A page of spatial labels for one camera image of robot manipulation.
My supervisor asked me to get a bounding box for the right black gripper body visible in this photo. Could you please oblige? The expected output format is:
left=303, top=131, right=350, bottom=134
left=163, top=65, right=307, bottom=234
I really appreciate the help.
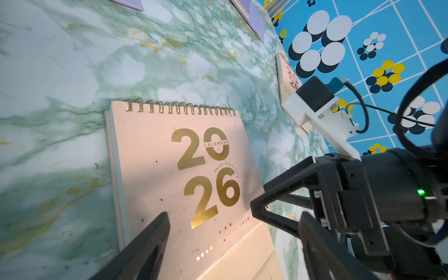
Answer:
left=315, top=147, right=448, bottom=280

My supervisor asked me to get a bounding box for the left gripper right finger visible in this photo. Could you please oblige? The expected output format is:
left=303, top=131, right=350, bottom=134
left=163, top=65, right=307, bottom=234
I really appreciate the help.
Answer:
left=299, top=212, right=377, bottom=280

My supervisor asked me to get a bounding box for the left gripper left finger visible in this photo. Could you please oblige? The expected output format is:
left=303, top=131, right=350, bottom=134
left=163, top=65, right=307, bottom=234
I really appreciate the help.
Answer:
left=91, top=212, right=170, bottom=280

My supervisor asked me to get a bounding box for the pink calendar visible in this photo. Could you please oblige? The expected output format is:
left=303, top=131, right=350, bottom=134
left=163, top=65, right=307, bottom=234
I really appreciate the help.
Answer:
left=105, top=99, right=282, bottom=280
left=275, top=52, right=313, bottom=135

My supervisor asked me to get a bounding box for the purple calendar far right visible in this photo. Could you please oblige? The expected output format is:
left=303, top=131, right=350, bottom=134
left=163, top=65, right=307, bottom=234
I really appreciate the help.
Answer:
left=231, top=0, right=264, bottom=43

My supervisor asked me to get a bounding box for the purple calendar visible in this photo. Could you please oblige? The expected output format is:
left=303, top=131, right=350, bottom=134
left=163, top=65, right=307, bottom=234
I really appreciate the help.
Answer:
left=111, top=0, right=144, bottom=12
left=231, top=0, right=264, bottom=43

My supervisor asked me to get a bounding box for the purple calendar middle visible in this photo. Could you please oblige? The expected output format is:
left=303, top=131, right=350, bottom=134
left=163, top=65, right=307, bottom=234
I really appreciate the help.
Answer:
left=111, top=0, right=144, bottom=12

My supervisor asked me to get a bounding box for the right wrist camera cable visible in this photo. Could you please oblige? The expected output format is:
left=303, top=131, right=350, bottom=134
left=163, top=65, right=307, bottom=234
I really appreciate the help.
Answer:
left=337, top=57, right=448, bottom=158

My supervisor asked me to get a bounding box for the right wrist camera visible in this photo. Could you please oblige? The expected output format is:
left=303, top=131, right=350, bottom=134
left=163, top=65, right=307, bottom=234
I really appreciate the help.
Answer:
left=280, top=77, right=361, bottom=160

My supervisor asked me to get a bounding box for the right aluminium corner post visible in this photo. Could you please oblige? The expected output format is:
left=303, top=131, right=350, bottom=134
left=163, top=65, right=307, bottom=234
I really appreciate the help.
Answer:
left=266, top=0, right=291, bottom=18

